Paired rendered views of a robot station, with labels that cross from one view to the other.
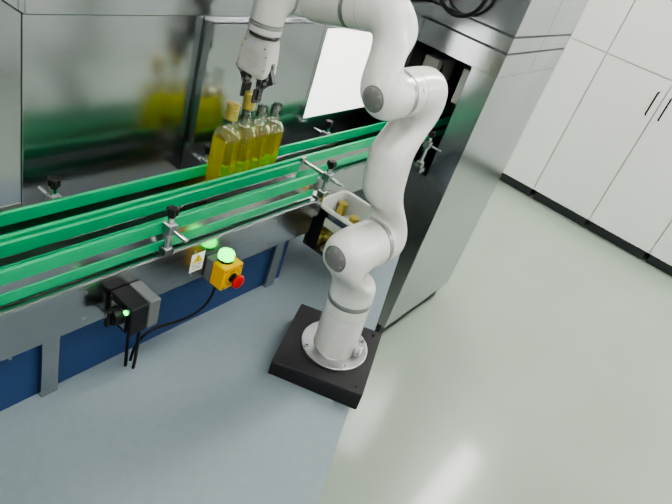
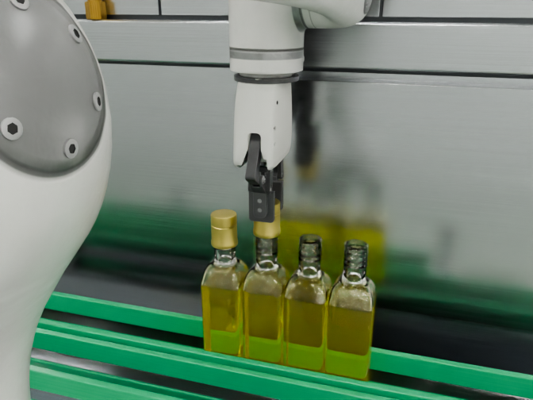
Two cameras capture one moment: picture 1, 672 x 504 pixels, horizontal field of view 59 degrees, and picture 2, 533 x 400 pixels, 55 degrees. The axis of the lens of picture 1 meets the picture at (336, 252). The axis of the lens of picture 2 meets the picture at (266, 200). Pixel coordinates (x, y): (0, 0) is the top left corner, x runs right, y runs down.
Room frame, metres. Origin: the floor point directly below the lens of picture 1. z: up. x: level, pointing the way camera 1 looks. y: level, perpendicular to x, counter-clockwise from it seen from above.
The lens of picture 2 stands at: (1.38, -0.24, 1.59)
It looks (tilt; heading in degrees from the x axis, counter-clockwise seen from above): 21 degrees down; 79
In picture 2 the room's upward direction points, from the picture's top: straight up
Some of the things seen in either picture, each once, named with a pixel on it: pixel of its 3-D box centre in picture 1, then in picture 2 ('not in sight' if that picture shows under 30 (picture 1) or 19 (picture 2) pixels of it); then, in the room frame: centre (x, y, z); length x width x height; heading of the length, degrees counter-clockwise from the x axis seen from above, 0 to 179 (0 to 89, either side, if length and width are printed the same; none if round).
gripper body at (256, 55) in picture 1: (260, 52); (266, 115); (1.49, 0.35, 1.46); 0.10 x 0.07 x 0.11; 63
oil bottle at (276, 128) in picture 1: (265, 152); (349, 348); (1.60, 0.30, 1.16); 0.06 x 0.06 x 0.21; 62
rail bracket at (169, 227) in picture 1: (175, 237); not in sight; (1.10, 0.36, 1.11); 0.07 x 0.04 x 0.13; 62
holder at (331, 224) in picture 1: (342, 229); not in sight; (1.73, 0.01, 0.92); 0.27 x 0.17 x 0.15; 62
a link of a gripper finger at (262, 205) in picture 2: (261, 92); (258, 198); (1.48, 0.32, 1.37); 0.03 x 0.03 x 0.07; 63
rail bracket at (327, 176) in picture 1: (321, 175); not in sight; (1.66, 0.12, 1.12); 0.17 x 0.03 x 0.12; 62
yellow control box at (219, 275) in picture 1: (223, 271); not in sight; (1.25, 0.26, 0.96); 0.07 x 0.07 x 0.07; 62
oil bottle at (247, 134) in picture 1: (236, 158); (266, 332); (1.49, 0.35, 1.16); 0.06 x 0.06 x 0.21; 63
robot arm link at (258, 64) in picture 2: (264, 27); (266, 61); (1.49, 0.35, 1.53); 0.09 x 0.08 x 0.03; 63
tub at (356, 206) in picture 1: (352, 221); not in sight; (1.71, -0.02, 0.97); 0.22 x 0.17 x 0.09; 62
